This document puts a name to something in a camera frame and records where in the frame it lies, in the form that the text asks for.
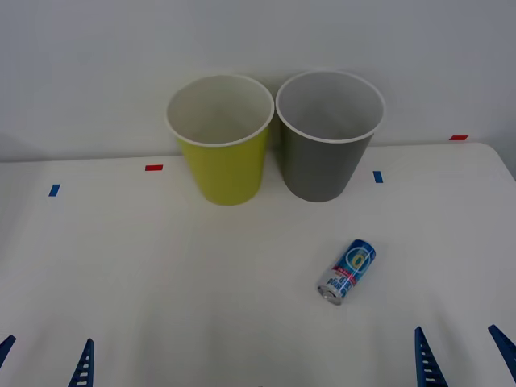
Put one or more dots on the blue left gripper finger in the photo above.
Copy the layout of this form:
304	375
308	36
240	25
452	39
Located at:
5	346
84	364

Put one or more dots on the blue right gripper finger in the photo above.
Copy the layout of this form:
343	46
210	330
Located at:
426	363
506	342

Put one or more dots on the blue and silver drink can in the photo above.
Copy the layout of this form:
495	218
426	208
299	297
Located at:
348	270

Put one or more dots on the grey plastic waste bin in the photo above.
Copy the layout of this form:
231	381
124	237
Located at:
322	169

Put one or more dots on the yellow-green plastic waste bin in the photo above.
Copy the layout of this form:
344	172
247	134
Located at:
225	173

